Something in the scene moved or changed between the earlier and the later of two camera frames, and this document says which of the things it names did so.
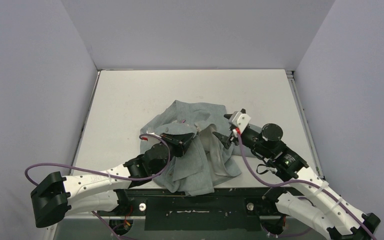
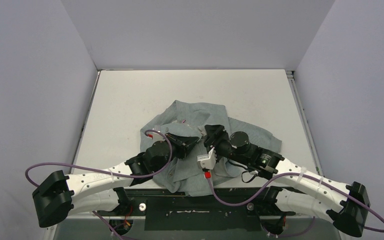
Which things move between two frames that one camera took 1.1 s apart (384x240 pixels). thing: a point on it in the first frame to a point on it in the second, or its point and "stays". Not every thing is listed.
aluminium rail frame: x=291 y=77 stays
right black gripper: x=233 y=131 to x=216 y=138
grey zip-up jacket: x=214 y=155 stays
